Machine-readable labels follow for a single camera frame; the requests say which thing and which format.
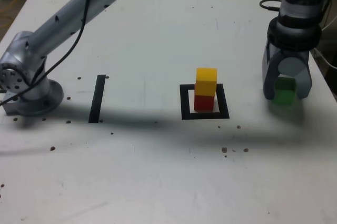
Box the black tape strip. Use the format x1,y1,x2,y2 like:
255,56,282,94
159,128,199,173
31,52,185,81
88,74,106,124

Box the white background cable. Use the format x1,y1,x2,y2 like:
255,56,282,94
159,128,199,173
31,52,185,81
312,15,337,70

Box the red cube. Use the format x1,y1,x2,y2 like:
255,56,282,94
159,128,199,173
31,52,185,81
194,94,215,112

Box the green cube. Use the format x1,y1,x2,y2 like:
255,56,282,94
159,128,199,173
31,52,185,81
272,75,300,106

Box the yellow cube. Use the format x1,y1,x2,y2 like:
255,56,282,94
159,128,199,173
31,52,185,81
194,67,218,97

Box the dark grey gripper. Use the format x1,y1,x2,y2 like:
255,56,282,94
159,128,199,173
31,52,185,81
261,40,313,101

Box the black tape square outline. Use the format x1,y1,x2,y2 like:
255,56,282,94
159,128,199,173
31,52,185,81
179,83,230,121

